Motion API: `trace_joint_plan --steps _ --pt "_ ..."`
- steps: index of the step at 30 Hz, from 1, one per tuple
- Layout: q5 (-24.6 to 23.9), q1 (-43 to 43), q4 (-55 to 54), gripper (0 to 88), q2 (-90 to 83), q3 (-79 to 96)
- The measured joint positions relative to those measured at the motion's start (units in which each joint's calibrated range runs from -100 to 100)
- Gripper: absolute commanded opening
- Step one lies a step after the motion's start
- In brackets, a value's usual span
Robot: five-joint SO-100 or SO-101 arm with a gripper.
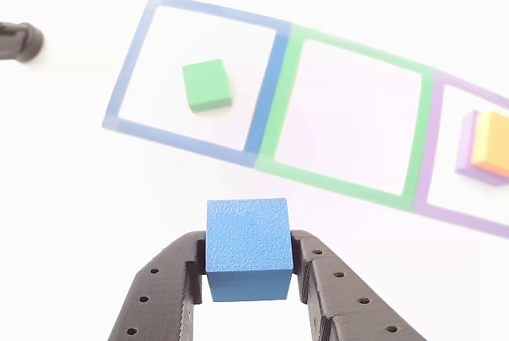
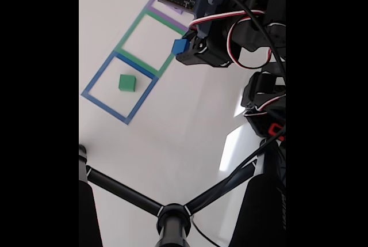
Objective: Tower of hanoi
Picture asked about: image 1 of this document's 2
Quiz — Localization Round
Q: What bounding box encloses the orange cube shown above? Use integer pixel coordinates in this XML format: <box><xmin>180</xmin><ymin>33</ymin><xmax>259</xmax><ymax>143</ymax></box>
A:
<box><xmin>471</xmin><ymin>110</ymin><xmax>509</xmax><ymax>180</ymax></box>

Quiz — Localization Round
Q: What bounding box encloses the blue tape square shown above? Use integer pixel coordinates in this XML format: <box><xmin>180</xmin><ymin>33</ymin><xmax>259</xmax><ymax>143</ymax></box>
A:
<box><xmin>101</xmin><ymin>0</ymin><xmax>293</xmax><ymax>169</ymax></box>

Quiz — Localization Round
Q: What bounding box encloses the green tape square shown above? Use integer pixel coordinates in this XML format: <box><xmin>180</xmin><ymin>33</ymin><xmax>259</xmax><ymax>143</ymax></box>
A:
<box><xmin>254</xmin><ymin>22</ymin><xmax>435</xmax><ymax>213</ymax></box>

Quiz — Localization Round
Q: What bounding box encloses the black tripod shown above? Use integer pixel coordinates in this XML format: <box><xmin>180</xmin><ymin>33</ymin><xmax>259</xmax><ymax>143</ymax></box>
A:
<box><xmin>0</xmin><ymin>21</ymin><xmax>45</xmax><ymax>64</ymax></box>

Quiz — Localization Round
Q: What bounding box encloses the large purple cube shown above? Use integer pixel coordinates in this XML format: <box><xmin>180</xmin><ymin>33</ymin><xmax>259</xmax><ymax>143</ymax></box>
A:
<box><xmin>455</xmin><ymin>109</ymin><xmax>509</xmax><ymax>188</ymax></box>

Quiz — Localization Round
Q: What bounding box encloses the green cube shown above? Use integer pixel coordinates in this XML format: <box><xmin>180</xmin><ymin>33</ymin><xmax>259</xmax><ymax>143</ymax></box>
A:
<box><xmin>181</xmin><ymin>58</ymin><xmax>234</xmax><ymax>114</ymax></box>

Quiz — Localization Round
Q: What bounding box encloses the small blue cube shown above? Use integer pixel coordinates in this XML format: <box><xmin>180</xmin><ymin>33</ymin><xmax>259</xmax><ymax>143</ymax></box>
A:
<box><xmin>205</xmin><ymin>197</ymin><xmax>294</xmax><ymax>303</ymax></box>

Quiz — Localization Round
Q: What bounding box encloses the purple tape square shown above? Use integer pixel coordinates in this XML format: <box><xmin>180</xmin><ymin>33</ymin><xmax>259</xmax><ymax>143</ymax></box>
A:
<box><xmin>411</xmin><ymin>69</ymin><xmax>509</xmax><ymax>241</ymax></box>

